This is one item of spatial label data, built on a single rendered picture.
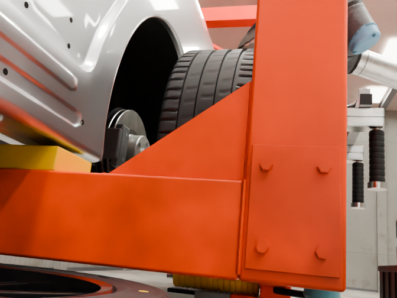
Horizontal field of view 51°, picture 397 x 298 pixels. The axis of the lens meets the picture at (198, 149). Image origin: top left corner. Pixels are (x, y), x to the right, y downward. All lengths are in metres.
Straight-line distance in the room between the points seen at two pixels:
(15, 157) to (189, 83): 0.44
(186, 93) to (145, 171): 0.33
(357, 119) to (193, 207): 0.55
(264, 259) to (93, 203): 0.31
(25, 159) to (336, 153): 0.57
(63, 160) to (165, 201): 0.24
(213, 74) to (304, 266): 0.57
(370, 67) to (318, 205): 0.80
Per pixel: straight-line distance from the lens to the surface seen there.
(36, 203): 0.82
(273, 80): 0.74
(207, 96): 1.01
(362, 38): 1.26
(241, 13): 5.06
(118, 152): 1.24
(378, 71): 1.42
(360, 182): 1.42
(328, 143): 0.70
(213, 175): 0.72
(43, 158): 0.85
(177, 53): 1.63
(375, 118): 1.11
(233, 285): 1.22
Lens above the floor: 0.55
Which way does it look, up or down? 15 degrees up
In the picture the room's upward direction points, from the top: 6 degrees clockwise
